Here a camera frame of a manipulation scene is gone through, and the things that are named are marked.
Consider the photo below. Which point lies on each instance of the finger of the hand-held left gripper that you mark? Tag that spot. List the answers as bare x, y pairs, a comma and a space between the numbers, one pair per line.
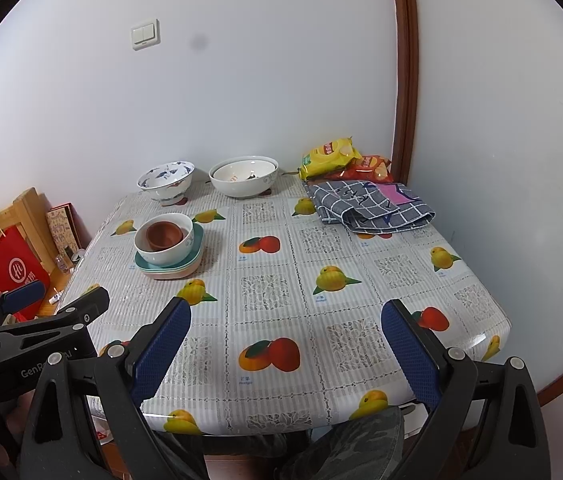
76, 310
24, 297

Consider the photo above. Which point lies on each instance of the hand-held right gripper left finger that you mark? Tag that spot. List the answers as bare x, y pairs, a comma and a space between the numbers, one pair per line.
161, 350

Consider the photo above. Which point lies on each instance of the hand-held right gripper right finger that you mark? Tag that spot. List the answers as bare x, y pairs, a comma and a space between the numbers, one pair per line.
409, 355

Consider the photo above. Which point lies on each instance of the pink square plate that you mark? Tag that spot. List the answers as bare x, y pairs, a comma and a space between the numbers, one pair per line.
176, 277

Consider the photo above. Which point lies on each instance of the green square plate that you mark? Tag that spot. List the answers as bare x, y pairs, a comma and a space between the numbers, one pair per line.
169, 271

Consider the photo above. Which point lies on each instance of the plain white bowl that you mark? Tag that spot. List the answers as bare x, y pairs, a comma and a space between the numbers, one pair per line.
161, 257

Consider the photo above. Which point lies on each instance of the stack of pastel plates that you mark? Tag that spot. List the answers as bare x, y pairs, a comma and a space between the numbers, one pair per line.
197, 240

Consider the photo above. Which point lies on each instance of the small white tube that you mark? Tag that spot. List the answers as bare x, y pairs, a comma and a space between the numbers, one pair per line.
53, 299

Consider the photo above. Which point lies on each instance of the wooden side table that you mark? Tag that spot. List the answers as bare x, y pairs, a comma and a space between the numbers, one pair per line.
59, 285

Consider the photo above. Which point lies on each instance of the red paper bag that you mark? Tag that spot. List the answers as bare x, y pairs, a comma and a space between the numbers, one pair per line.
9, 265

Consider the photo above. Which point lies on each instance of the small glass bottle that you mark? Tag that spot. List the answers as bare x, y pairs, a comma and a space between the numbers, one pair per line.
61, 263

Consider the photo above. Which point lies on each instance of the brown patterned box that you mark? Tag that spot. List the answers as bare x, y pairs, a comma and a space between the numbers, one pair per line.
63, 230

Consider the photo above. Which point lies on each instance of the wooden chair back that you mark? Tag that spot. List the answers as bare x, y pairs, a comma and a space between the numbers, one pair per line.
26, 210

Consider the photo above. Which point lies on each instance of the fruit print tablecloth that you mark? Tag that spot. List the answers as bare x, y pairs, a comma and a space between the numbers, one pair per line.
286, 310

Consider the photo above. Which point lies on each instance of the grey checked cloth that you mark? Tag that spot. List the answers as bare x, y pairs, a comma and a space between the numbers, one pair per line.
361, 205

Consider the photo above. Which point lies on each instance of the blue fish pattern bowl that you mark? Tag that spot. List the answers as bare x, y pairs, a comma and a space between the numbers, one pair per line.
166, 177

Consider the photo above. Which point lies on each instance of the large white printed bowl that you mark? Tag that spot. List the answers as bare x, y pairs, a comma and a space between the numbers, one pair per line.
244, 182

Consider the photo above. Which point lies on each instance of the red snack bag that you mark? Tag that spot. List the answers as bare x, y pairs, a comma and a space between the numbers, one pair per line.
374, 167

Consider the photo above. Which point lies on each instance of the yellow chips bag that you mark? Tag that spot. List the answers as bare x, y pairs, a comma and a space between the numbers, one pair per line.
329, 155

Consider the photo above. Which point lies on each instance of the white light switch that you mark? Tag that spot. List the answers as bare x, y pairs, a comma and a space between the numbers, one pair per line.
145, 34

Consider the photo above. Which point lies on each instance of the brown wooden door frame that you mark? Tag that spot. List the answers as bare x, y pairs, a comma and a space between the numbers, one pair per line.
405, 60

